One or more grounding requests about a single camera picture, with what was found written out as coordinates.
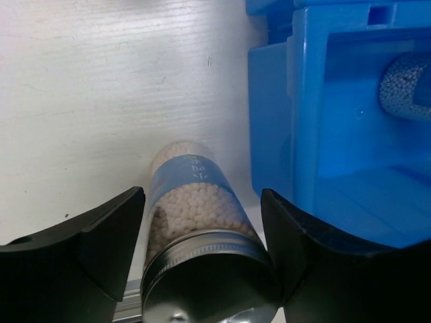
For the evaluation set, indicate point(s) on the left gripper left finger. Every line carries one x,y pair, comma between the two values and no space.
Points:
75,271

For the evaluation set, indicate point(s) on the silver-lid bead jar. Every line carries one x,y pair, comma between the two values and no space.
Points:
404,89
204,260

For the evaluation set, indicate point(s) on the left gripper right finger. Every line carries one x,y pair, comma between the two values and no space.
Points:
328,275

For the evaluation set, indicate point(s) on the aluminium front rail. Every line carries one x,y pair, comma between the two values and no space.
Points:
129,310

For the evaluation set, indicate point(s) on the blue middle storage bin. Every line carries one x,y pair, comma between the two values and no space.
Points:
278,15

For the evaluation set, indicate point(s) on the blue near storage bin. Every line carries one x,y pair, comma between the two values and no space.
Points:
319,136

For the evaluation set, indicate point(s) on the blue storage bin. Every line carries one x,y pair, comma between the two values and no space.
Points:
319,136
278,15

